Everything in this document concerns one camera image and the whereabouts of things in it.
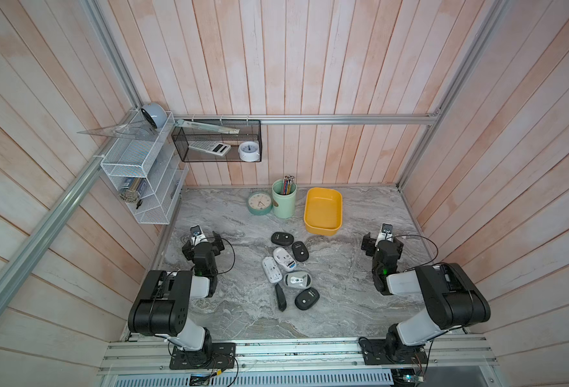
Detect yellow storage box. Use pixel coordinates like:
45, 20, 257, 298
304, 187, 343, 236

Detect black mouse top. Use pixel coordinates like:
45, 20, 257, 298
271, 232, 294, 247

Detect grey white mouse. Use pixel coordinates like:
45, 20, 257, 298
284, 271, 312, 290

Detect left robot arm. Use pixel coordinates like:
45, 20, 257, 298
127, 226, 225, 355

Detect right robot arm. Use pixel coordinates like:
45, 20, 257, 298
359, 224, 491, 365

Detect black mouse bottom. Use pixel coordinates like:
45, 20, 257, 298
294, 287, 320, 311

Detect green round clock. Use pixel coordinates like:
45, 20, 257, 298
247, 192, 273, 215

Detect binder clips jar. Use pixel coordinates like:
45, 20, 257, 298
118, 177, 147, 203

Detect green pen cup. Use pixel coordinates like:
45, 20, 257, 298
272, 179, 297, 219

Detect white calculator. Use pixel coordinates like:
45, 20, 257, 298
188, 141, 231, 157

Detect pens in cup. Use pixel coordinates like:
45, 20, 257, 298
281, 175, 295, 196

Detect white tape roll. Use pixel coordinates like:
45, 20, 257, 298
238, 141, 261, 163

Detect clear triangle ruler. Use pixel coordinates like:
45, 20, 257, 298
79, 120, 159, 141

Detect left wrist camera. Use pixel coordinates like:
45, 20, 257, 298
189, 225, 207, 246

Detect white wire shelf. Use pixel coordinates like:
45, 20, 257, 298
101, 111, 189, 225

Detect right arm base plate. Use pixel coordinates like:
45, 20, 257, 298
358, 336, 428, 365

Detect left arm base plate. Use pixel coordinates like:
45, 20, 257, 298
169, 343, 236, 370

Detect black wire basket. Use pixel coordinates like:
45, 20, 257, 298
171, 119, 263, 163

